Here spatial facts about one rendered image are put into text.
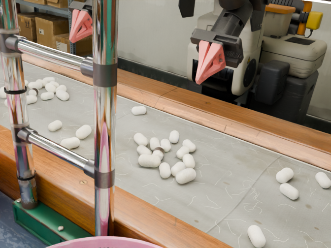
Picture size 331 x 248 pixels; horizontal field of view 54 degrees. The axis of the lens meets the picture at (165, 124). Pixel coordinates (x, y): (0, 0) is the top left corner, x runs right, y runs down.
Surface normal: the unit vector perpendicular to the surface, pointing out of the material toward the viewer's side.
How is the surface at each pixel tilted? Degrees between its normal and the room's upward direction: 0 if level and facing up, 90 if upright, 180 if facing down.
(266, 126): 0
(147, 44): 90
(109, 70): 90
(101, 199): 90
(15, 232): 0
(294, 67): 90
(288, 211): 0
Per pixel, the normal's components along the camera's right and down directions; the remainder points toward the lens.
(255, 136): -0.33, -0.39
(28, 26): -0.54, 0.33
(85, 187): 0.09, -0.89
